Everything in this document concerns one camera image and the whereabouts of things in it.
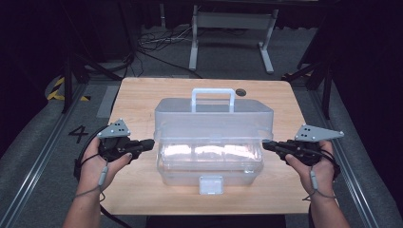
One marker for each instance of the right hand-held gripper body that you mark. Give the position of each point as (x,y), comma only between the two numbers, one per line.
(313,133)

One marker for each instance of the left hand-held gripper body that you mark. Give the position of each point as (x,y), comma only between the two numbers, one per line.
(114,129)

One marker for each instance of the clear plastic storage box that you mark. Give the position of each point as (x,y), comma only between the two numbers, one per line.
(212,152)

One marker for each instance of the person's right hand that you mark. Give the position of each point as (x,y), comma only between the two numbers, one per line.
(323,177)

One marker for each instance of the person's left hand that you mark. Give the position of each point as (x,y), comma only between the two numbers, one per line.
(92,171)

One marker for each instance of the black metal stand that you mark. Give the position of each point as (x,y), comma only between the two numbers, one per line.
(68,85)
(326,85)

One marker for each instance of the yellow black hazard tape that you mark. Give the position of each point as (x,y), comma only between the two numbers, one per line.
(53,94)

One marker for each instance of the person's dark clothing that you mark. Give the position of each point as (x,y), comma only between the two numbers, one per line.
(215,222)

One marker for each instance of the grey metal table frame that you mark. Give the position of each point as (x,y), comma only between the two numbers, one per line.
(233,20)

